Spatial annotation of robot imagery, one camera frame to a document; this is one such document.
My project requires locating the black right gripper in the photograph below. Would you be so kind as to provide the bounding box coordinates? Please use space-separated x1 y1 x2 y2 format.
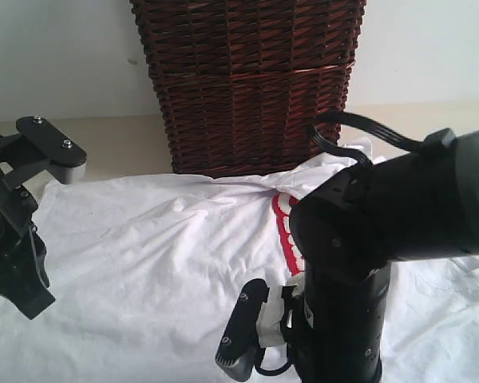
280 274 315 382

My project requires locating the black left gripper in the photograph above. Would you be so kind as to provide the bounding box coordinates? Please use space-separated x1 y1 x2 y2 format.
0 168 55 319

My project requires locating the white t-shirt red lettering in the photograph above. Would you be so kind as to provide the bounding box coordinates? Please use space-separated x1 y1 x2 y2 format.
0 154 479 382

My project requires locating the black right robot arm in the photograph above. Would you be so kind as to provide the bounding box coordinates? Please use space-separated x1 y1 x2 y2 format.
288 129 479 382

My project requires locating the dark brown wicker basket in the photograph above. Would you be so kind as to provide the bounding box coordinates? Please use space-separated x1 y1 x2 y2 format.
131 0 366 178

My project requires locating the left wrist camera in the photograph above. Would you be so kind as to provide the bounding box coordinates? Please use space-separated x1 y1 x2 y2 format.
0 116 87 189

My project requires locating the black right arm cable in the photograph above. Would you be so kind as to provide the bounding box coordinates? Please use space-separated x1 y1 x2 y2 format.
306 111 456 167

